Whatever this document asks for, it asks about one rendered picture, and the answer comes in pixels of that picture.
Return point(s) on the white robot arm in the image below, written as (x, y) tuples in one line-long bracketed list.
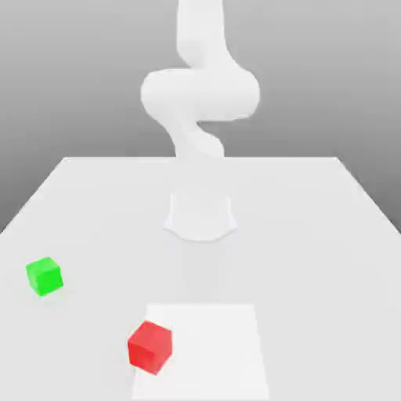
[(200, 94)]

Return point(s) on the small green cube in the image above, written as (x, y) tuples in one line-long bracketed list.
[(44, 276)]

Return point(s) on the small red cube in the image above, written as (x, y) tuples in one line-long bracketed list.
[(149, 347)]

